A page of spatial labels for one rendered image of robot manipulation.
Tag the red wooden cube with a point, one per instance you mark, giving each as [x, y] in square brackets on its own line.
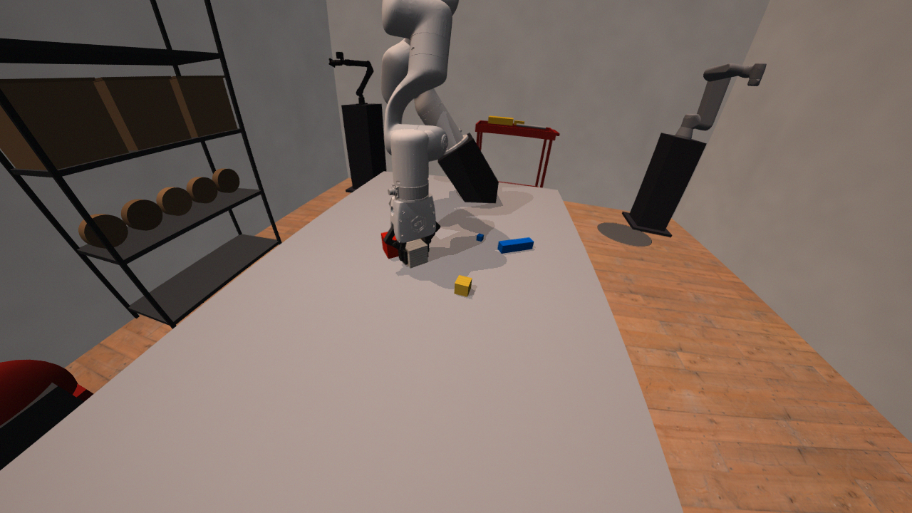
[389, 250]

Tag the light wooden cube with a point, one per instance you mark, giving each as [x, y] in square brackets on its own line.
[417, 253]

